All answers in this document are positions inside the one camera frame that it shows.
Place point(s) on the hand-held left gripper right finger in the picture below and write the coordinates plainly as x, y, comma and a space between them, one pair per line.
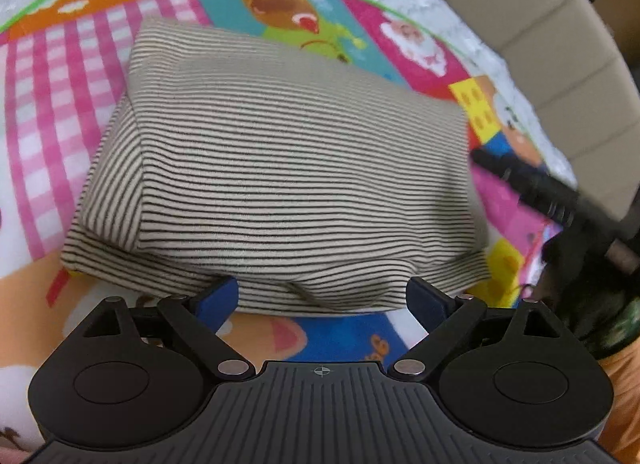
427, 304

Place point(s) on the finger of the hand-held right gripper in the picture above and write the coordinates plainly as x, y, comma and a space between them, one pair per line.
530, 183

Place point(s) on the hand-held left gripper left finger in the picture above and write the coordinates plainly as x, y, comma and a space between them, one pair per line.
216, 301

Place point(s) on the beige striped shirt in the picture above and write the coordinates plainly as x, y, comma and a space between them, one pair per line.
280, 168

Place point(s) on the beige padded headboard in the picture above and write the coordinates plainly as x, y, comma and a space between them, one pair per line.
550, 68

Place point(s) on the colourful cartoon printed blanket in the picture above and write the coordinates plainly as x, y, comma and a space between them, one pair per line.
50, 93

